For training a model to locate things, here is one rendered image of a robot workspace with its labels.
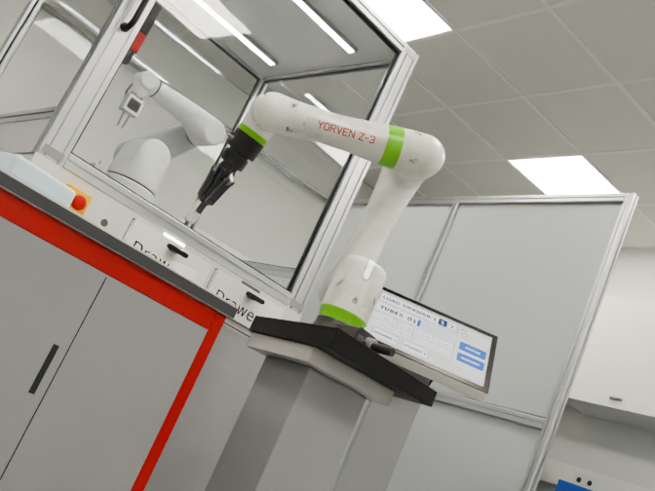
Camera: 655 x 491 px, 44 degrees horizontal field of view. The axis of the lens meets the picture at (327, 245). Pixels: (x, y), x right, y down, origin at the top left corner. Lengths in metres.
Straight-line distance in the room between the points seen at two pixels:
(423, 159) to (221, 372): 0.92
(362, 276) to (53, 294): 0.80
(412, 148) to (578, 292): 1.48
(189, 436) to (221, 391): 0.17
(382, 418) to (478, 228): 1.51
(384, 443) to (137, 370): 1.27
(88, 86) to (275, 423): 1.02
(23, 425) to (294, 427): 0.62
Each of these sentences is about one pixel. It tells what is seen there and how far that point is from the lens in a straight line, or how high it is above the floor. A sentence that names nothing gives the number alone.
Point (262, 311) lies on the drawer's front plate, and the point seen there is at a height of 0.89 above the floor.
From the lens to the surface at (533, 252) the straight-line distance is 3.77.
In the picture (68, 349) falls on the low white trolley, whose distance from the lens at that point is 1.68.
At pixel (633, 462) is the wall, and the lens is 5.49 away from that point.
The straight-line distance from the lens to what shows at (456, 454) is 3.56.
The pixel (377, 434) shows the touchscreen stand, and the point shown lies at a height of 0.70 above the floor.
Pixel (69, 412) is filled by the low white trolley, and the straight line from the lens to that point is 1.71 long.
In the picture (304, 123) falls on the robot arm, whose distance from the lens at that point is 2.18.
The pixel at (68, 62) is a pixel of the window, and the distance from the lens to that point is 2.52.
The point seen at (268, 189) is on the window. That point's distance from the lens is 2.63.
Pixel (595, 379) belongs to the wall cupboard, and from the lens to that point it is 5.37.
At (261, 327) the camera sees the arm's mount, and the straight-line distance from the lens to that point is 2.10.
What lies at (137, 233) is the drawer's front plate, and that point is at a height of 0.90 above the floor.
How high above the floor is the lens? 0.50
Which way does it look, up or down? 14 degrees up
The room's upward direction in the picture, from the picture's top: 24 degrees clockwise
